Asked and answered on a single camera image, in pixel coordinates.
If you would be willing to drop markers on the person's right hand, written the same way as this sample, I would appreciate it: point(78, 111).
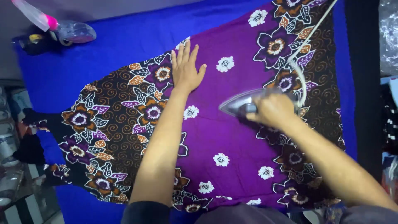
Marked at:
point(273, 112)

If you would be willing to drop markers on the person's left hand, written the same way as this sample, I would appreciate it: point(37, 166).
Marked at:
point(185, 74)

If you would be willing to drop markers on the person's right fingers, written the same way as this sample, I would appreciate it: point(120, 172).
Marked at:
point(255, 117)

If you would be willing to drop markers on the grey steam iron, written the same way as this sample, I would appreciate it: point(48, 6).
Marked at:
point(245, 102)

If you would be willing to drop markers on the purple floral batik garment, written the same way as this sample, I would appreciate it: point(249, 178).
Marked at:
point(202, 118)

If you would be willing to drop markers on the black cloth strip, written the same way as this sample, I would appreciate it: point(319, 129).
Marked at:
point(363, 90)

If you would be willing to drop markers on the pile of folded clothes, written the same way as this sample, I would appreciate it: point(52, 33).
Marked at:
point(390, 137)

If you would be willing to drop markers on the clear plastic bag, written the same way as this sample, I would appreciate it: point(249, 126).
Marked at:
point(388, 34)

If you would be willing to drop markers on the blue ironing cloth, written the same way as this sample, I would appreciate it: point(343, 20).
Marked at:
point(93, 62)

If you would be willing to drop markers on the clear pink spray bottle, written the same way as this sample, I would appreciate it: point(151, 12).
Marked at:
point(53, 26)

